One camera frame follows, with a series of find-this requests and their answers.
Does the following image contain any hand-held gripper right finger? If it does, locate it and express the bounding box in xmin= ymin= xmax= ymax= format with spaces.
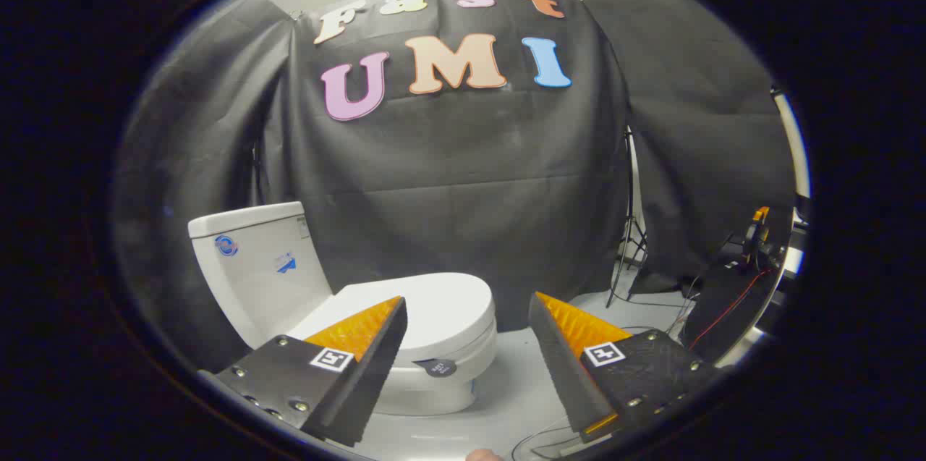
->
xmin=528 ymin=292 xmax=724 ymax=443

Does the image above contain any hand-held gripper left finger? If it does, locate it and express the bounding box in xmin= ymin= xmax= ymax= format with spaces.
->
xmin=199 ymin=296 xmax=408 ymax=447

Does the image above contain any white toilet lid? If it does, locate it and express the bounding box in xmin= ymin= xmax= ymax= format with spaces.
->
xmin=288 ymin=273 xmax=497 ymax=365

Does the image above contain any white toilet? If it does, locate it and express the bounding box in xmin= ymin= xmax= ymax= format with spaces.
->
xmin=188 ymin=202 xmax=500 ymax=416

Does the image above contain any black tripod stand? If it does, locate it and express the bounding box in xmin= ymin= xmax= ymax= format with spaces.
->
xmin=606 ymin=127 xmax=649 ymax=308

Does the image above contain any black cloth covered table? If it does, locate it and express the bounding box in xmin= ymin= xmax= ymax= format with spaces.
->
xmin=696 ymin=208 xmax=794 ymax=365

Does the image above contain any black backdrop cloth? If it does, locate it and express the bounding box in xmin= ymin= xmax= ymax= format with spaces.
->
xmin=112 ymin=0 xmax=797 ymax=375

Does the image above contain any orange and black device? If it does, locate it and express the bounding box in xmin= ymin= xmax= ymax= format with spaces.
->
xmin=744 ymin=206 xmax=772 ymax=268

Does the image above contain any white floor cable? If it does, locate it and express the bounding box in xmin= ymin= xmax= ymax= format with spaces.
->
xmin=510 ymin=416 xmax=583 ymax=461

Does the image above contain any red cable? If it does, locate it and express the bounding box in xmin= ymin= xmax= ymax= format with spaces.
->
xmin=687 ymin=269 xmax=769 ymax=353

